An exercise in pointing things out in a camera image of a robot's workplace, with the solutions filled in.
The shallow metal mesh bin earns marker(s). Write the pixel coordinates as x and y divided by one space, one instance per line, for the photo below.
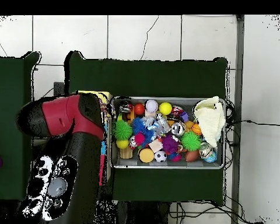
126 163

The purple spiky fish toy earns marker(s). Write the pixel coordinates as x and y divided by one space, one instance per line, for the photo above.
169 144

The colourful patterned cloth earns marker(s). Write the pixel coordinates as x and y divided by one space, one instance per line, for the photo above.
104 102

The wooden box with three holes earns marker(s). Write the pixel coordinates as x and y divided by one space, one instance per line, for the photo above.
103 149

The grey metal pole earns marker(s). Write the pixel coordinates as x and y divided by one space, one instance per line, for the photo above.
239 46

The white baseball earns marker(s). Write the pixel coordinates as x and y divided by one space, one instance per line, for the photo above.
151 105

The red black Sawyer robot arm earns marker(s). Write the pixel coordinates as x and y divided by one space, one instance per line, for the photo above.
84 163

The small soccer ball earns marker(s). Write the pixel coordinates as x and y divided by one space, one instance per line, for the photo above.
160 156

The blue puffer ball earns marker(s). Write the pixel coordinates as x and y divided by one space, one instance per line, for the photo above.
138 126

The orange round sponge disc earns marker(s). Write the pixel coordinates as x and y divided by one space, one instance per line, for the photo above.
146 155

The cream knitted cloth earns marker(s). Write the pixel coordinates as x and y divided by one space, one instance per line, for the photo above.
210 121

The green puffer ball with eyes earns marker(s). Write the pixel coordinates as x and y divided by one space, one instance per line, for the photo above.
123 130

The crushed silver can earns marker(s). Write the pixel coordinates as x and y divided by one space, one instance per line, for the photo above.
178 129

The yellow smiley ball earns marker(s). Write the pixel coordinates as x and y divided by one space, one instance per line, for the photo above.
165 108

